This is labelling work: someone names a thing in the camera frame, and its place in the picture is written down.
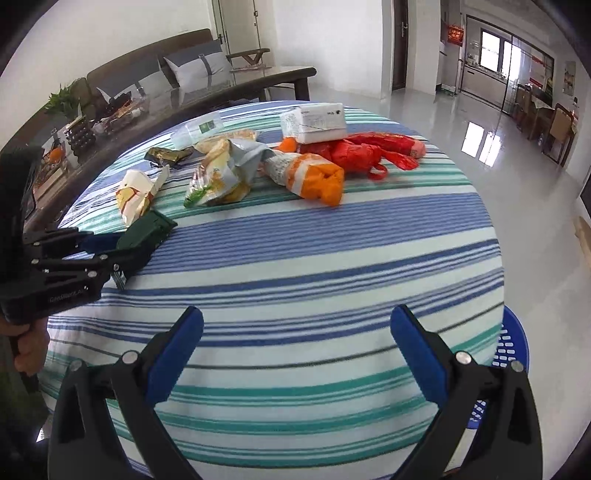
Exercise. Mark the yellow green snack bag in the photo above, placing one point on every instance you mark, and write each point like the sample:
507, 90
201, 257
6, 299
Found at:
214, 180

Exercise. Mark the black studded box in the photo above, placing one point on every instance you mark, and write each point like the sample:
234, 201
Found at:
81, 138

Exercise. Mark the yellow clear snack packet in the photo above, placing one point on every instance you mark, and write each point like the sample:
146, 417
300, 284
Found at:
242, 135

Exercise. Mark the white grey cushion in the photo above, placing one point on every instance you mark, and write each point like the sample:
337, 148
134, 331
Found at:
194, 64

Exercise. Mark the red plastic bag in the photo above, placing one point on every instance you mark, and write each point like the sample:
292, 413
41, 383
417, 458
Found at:
355, 154

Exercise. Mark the red packet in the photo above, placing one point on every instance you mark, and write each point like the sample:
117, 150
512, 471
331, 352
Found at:
406, 144

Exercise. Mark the blue plastic basket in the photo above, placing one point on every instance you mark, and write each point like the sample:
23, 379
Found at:
510, 341

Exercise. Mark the white green milk carton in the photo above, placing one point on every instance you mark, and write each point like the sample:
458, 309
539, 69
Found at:
318, 122

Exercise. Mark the white yellow paper wrapper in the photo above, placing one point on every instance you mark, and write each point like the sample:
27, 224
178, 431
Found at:
134, 194

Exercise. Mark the orange fruits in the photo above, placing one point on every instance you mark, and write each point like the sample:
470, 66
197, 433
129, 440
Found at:
54, 156

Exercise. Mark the clear snack tray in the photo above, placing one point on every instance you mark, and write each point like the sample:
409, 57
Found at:
120, 115

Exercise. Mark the red wall hanging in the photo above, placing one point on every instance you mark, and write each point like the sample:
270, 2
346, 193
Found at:
455, 34

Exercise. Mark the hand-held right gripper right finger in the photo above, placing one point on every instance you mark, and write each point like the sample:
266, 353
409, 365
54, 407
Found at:
415, 350

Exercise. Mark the dark green gold wrapper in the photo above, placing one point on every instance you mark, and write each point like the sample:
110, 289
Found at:
166, 155

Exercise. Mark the wooden dining table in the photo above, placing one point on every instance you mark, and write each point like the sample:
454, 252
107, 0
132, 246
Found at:
535, 101

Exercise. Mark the grey plastic bag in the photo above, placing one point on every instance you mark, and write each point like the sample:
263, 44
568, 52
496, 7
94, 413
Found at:
251, 154

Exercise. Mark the dark wooden door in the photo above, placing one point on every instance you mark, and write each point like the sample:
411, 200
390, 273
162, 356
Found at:
400, 46

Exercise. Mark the brown sofa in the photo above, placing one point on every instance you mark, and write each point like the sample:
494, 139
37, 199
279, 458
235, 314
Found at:
138, 62

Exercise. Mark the dark green carton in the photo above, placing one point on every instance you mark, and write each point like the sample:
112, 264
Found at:
147, 230

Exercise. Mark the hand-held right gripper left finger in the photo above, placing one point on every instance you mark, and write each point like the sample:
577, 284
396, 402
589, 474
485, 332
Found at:
178, 355

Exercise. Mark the striped tablecloth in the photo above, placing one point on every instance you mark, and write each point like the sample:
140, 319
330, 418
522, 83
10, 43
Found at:
300, 258

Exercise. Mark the wooden dining chair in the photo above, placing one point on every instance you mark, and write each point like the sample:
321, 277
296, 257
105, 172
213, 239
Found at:
558, 129

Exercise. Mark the clear plastic packet green label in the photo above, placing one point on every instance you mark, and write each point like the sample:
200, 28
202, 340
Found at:
198, 131

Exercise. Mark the small orange object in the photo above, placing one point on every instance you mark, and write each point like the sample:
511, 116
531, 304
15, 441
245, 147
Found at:
288, 144

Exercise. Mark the person's left hand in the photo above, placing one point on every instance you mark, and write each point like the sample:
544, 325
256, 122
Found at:
34, 346

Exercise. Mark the kitchen counter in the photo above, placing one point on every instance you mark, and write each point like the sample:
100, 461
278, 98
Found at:
485, 83

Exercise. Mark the blue grey cushion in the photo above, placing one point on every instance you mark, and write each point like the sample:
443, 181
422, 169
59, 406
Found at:
134, 78

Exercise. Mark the orange white plastic bag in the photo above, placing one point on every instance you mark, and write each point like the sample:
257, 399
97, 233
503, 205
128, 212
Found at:
318, 177

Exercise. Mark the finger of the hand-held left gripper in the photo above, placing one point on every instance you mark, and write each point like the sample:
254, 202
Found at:
104, 241
83, 270

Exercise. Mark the wall poster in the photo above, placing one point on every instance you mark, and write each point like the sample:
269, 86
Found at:
569, 78

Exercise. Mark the green potted plant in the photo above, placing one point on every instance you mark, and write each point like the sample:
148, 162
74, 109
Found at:
62, 99

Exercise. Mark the brown wooden armchair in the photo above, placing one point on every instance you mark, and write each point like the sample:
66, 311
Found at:
249, 57

